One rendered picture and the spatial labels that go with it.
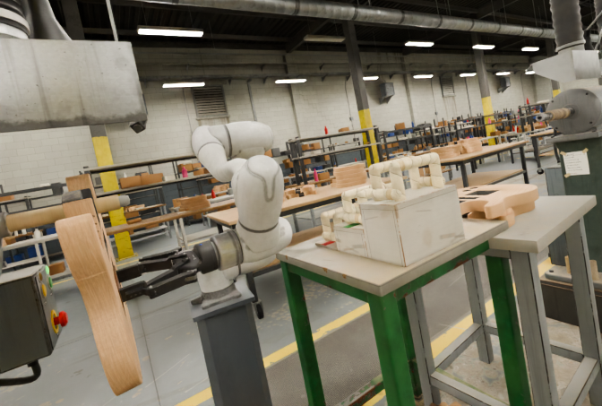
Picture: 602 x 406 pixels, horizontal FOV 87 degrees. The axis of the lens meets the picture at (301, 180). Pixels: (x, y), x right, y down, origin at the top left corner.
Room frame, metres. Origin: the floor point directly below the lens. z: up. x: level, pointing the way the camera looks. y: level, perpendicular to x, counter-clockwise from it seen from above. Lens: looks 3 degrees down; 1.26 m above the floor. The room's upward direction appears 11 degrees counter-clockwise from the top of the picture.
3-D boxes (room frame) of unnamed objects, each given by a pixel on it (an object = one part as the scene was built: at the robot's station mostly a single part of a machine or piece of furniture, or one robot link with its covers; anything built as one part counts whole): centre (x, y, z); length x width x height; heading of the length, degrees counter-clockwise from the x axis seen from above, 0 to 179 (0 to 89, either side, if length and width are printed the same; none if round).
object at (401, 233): (0.95, -0.31, 1.02); 0.27 x 0.15 x 0.17; 121
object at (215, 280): (1.49, 0.48, 0.87); 0.18 x 0.16 x 0.22; 115
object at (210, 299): (1.48, 0.51, 0.73); 0.22 x 0.18 x 0.06; 113
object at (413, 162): (0.91, -0.33, 1.20); 0.20 x 0.03 x 0.03; 120
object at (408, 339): (1.51, -0.36, 0.45); 0.05 x 0.05 x 0.90; 31
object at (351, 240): (1.09, -0.24, 0.98); 0.27 x 0.16 x 0.09; 121
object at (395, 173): (0.87, -0.26, 1.15); 0.03 x 0.03 x 0.09
